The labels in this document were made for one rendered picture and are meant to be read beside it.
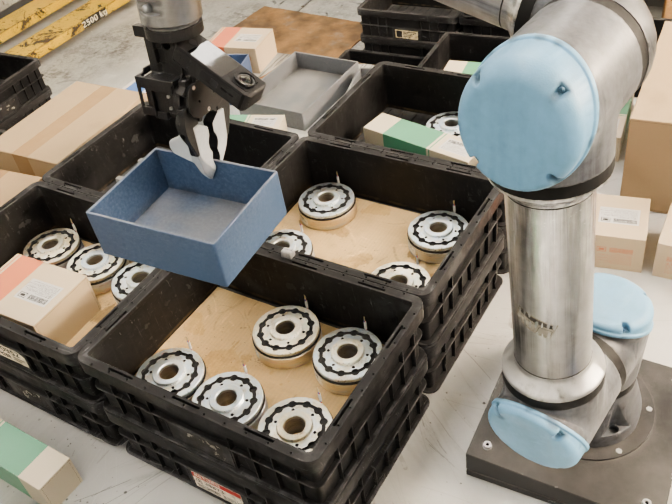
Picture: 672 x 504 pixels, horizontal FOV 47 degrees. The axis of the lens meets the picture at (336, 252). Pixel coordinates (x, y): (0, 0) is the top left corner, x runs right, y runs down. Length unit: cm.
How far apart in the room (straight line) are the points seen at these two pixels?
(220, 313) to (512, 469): 51
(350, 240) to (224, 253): 45
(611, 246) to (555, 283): 66
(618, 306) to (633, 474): 25
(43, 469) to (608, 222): 102
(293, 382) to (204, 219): 27
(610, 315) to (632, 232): 46
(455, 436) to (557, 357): 38
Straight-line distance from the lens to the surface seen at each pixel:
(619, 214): 149
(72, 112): 190
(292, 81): 213
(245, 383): 112
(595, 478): 114
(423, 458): 120
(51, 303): 129
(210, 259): 94
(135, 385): 107
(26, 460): 130
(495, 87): 66
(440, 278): 111
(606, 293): 104
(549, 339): 85
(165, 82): 100
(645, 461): 117
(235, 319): 125
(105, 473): 130
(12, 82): 286
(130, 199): 109
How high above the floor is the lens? 169
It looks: 40 degrees down
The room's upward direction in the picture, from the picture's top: 10 degrees counter-clockwise
